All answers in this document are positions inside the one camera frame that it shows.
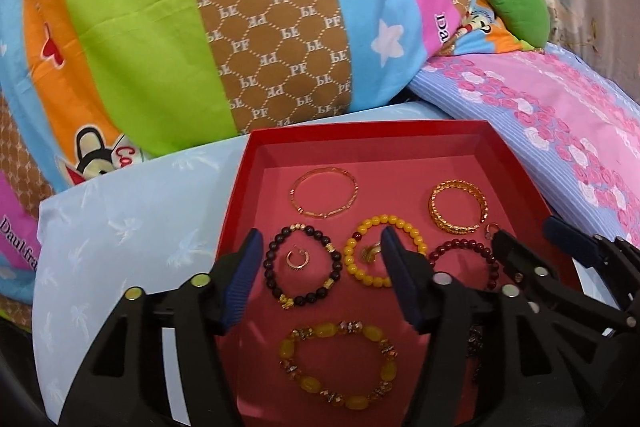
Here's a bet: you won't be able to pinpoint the colourful cartoon monkey pillow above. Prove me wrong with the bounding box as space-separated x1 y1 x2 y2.
0 0 501 323

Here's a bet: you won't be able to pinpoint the wide gold chain bracelet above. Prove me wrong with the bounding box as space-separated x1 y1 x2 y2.
428 179 488 233

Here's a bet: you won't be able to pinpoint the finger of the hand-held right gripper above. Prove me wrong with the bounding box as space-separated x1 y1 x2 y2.
491 229 633 333
544 216 640 313

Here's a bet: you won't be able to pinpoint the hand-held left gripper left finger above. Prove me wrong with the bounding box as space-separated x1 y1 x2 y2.
59 227 265 427

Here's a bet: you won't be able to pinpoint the dark bead bracelet gold charms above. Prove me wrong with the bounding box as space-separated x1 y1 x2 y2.
264 223 343 313

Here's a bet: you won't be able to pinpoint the pink floral bedsheet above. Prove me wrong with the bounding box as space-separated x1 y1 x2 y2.
410 44 640 258

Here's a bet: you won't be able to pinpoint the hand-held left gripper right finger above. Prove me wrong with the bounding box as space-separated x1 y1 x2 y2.
380 227 576 427

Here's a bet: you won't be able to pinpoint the purple small bead bracelet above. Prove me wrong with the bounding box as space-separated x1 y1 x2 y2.
465 327 486 388

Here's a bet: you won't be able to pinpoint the light blue palm-print cloth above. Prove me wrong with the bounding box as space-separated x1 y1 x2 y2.
32 107 416 427

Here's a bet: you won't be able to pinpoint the dark red bead bracelet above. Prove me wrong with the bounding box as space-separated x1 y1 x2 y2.
429 238 501 293

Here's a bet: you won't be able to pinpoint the yellow oval bead bracelet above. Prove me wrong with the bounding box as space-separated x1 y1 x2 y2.
278 319 399 410

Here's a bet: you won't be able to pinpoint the thin gold bangle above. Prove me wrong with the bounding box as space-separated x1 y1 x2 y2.
289 167 359 219

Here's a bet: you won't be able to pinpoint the red cardboard box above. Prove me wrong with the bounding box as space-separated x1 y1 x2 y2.
215 119 588 427

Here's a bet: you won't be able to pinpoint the yellow round bead bracelet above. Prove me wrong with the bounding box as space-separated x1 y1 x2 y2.
342 214 428 289

